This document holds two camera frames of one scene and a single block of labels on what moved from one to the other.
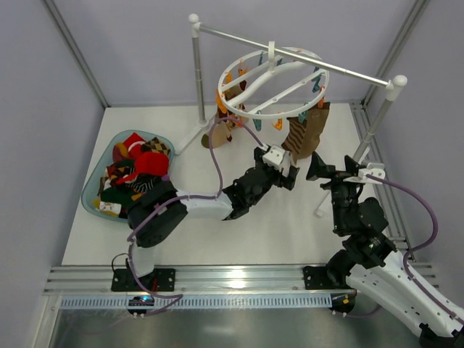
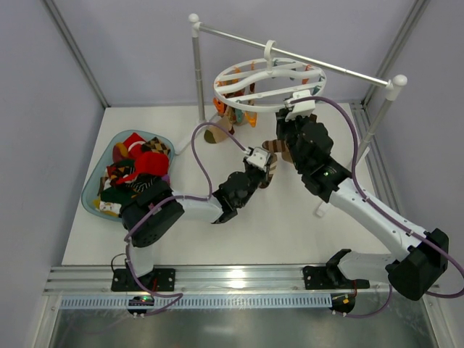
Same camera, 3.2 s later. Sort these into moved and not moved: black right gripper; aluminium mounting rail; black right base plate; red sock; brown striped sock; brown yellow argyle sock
Moved: black right gripper; brown striped sock
Not moved: brown yellow argyle sock; red sock; aluminium mounting rail; black right base plate
